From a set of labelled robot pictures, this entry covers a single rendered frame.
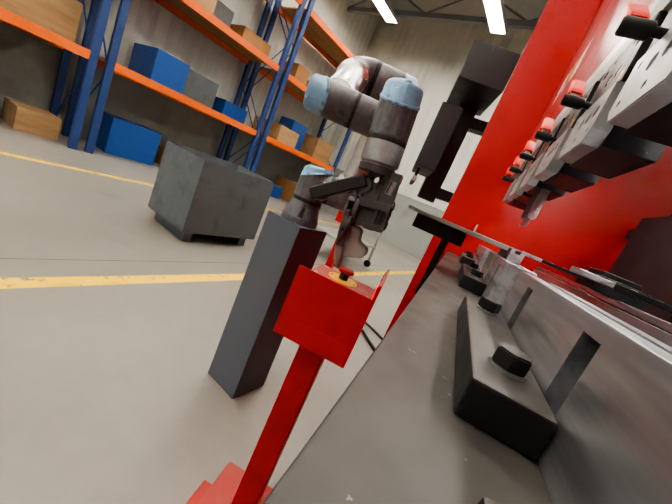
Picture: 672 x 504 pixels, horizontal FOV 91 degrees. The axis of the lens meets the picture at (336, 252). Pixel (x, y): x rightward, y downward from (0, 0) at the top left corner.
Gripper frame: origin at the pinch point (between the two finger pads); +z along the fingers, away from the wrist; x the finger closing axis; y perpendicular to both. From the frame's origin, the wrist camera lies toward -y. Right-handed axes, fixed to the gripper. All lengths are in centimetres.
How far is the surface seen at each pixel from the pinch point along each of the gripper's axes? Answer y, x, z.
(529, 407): 22.4, -42.8, -4.6
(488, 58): 19, 135, -104
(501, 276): 31.8, 6.7, -7.4
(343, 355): 8.2, -4.7, 16.0
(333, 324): 4.4, -4.7, 10.9
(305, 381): 1.7, 2.4, 28.8
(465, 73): 10, 134, -94
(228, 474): -12, 12, 71
